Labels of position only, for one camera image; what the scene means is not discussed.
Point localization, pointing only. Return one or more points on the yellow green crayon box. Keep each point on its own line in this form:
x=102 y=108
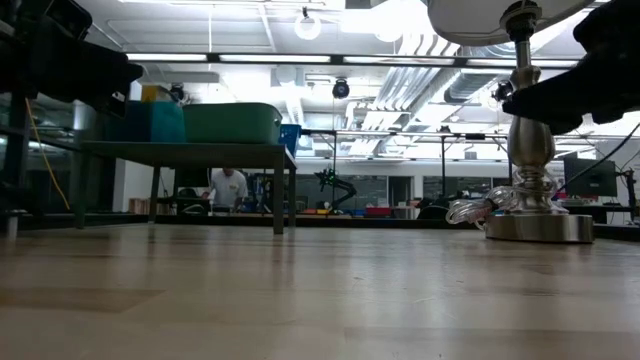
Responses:
x=155 y=94

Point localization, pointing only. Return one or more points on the dark teal plastic bin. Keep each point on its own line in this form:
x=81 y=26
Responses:
x=145 y=122

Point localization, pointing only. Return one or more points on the mint green plastic bin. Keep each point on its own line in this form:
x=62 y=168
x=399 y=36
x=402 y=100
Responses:
x=230 y=125

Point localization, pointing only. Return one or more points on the blue slotted plastic basket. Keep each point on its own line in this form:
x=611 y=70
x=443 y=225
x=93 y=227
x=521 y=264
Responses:
x=290 y=137

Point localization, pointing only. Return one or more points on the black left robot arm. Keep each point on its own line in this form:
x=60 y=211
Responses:
x=30 y=20

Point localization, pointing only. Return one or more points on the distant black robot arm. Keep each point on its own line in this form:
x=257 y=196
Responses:
x=340 y=187

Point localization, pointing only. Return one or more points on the black desk monitor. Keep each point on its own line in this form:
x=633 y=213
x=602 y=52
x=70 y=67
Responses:
x=590 y=180

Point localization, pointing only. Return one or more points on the silver metal lamp base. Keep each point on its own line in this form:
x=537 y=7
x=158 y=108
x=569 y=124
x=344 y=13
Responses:
x=530 y=150

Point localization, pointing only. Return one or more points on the black ceiling spotlight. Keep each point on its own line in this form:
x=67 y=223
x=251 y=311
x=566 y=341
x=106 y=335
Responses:
x=177 y=92
x=341 y=89
x=502 y=91

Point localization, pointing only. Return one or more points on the grey perforated metal shelf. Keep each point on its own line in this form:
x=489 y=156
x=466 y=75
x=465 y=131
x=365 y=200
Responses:
x=200 y=152

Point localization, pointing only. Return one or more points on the white fabric lamp shade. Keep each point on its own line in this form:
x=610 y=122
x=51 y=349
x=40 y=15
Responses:
x=470 y=20

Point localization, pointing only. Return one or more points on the person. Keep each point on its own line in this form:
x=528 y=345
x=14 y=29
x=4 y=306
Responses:
x=229 y=189

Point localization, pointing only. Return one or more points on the red storage bin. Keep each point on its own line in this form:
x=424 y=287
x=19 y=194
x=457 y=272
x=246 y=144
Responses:
x=378 y=212

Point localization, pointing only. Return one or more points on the black aluminium table frame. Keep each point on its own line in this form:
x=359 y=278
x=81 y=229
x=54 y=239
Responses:
x=350 y=221

